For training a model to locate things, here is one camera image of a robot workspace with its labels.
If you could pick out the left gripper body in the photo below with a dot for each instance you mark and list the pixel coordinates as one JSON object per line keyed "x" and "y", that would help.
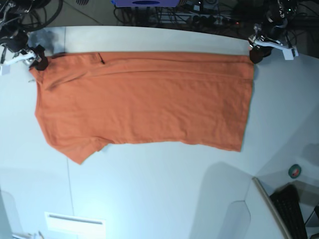
{"x": 270, "y": 29}

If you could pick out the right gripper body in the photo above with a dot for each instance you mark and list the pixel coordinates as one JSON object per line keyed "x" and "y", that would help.
{"x": 18, "y": 43}

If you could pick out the orange t-shirt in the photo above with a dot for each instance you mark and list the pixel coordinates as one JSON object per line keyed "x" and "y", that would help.
{"x": 87, "y": 101}

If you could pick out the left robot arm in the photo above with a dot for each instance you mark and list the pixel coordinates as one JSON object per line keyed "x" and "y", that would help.
{"x": 288, "y": 9}

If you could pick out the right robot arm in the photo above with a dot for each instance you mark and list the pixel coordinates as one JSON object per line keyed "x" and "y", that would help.
{"x": 18, "y": 18}

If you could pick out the green tape roll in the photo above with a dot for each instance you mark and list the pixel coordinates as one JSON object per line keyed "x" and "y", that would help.
{"x": 294, "y": 171}

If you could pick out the black keyboard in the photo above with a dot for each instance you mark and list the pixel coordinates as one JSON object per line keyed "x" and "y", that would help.
{"x": 286, "y": 202}

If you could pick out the white paper sheet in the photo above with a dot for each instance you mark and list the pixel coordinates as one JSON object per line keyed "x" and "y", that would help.
{"x": 80, "y": 226}

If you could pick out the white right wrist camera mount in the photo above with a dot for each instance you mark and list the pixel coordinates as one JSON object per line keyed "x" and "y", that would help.
{"x": 8, "y": 58}

